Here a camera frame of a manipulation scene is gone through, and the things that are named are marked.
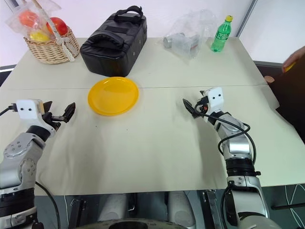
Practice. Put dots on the dark rounded robot waist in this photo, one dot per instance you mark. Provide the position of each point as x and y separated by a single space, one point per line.
133 224

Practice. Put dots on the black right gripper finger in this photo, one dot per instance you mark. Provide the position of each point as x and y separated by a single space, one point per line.
190 107

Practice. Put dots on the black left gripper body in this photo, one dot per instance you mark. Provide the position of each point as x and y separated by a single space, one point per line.
51 121

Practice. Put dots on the crumpled clear plastic bag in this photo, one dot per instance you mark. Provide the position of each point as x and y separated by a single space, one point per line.
200 21

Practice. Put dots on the green plastic bottle yellow cap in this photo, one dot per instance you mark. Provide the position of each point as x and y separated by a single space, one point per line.
221 34

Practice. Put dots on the person's bare hand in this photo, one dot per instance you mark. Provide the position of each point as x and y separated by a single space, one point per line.
296 56

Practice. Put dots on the silver metal can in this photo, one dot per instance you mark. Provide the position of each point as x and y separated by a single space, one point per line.
170 40

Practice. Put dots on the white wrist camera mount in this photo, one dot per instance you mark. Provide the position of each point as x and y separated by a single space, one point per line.
28 108
215 97

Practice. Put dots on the yellow lemon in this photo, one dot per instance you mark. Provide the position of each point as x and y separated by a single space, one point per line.
39 36

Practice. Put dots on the clear plastic fruit bag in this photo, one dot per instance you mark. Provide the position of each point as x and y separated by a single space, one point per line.
16 22

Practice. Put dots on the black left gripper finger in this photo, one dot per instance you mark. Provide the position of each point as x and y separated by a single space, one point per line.
48 106
69 112

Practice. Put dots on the woven wicker basket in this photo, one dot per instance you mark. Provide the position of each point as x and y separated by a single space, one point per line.
51 51

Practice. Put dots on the white can red label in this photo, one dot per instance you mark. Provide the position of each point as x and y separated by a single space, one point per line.
195 43

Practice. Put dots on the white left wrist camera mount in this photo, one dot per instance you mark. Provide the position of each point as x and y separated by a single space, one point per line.
28 108

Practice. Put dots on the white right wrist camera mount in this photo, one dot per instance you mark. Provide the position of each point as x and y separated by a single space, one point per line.
215 97

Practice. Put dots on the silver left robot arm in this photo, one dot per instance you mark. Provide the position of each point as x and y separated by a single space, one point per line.
21 148

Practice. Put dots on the red apple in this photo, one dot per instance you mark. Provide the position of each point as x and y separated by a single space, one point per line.
59 26

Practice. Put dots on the yellow plastic plate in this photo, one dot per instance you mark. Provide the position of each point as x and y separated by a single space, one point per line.
113 96

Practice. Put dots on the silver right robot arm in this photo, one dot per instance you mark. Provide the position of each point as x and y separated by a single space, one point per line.
238 143

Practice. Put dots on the black table leg strut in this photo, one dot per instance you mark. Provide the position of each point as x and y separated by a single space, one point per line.
77 210
212 207

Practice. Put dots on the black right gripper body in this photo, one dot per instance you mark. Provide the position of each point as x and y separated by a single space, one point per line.
201 112

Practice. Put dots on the orange fruit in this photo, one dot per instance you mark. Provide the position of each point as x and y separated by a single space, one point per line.
28 17

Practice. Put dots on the black padded carry bag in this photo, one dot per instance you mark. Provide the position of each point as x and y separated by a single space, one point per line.
112 47

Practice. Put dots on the small brown round disc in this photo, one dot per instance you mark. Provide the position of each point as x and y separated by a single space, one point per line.
269 79

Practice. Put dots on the white rounded robot leg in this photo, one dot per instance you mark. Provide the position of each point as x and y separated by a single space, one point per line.
181 207
113 206

